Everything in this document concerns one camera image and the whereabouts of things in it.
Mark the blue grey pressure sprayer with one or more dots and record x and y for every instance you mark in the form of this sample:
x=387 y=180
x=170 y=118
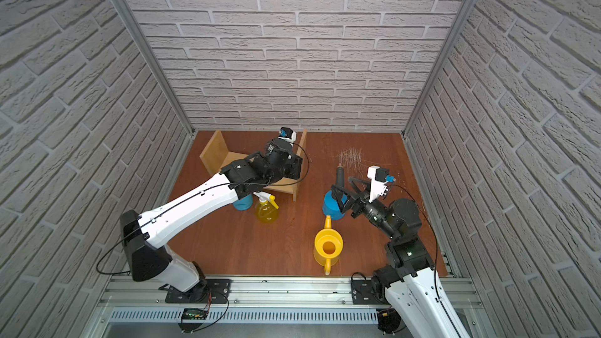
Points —
x=332 y=199

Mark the light blue pink spray bottle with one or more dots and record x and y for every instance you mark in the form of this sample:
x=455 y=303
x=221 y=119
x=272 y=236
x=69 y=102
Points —
x=244 y=204

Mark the aluminium front rail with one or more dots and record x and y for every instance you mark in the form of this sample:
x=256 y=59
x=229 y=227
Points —
x=245 y=292

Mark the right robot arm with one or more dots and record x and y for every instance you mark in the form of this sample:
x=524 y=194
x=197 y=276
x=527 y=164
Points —
x=410 y=283

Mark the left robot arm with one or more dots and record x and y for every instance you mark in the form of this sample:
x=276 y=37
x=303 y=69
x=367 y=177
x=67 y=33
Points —
x=145 y=236

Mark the corner aluminium post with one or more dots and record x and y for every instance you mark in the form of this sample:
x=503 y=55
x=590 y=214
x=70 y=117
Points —
x=134 y=29
x=453 y=35

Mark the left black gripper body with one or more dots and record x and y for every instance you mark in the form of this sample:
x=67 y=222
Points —
x=286 y=149

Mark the right round black connector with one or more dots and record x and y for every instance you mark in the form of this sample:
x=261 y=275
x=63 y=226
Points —
x=388 y=321

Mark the yellow watering can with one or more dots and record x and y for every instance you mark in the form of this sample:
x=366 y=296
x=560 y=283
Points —
x=328 y=246

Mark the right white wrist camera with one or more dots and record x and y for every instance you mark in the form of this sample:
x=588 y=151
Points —
x=380 y=179

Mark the right corner aluminium post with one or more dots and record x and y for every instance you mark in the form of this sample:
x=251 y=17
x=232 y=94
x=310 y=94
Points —
x=453 y=35

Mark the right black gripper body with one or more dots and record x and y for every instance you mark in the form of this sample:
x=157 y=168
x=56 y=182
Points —
x=358 y=208

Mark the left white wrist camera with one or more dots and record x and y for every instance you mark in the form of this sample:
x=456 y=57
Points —
x=288 y=134

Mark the left corner aluminium post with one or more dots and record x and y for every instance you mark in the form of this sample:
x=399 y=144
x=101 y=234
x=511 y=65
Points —
x=134 y=29

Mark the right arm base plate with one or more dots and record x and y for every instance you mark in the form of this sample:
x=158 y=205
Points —
x=364 y=294

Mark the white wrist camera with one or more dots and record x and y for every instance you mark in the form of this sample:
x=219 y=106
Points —
x=380 y=179
x=288 y=134

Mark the yellow spray bottle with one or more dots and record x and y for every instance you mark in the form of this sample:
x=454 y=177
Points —
x=267 y=210

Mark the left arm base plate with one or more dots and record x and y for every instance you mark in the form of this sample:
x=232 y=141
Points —
x=215 y=291

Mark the wooden shelf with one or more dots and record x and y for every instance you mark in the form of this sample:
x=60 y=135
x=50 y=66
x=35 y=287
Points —
x=216 y=155

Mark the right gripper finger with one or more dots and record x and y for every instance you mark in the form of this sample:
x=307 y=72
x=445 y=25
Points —
x=360 y=187
x=339 y=195

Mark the left green circuit board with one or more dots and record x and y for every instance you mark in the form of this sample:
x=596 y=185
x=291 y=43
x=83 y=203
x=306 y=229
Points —
x=194 y=314

